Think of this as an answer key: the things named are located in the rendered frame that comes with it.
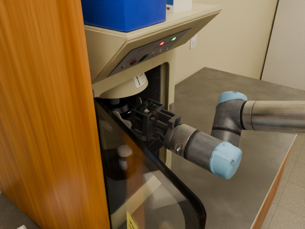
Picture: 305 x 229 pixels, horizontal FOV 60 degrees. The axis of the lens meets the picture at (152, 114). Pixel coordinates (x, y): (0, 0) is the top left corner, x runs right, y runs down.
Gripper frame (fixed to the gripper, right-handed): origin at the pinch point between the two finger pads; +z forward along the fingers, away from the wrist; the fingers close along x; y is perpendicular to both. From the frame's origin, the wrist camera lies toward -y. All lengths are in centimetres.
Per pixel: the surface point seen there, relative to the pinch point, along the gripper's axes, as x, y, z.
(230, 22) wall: -163, -9, 33
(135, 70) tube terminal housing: 3.1, 17.4, -9.5
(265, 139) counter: -56, -27, -32
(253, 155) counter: -42, -26, -32
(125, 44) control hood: 17.5, 29.2, -19.9
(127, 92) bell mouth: 3.5, 11.5, -7.5
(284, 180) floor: -149, -121, -45
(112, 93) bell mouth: 6.3, 11.4, -5.4
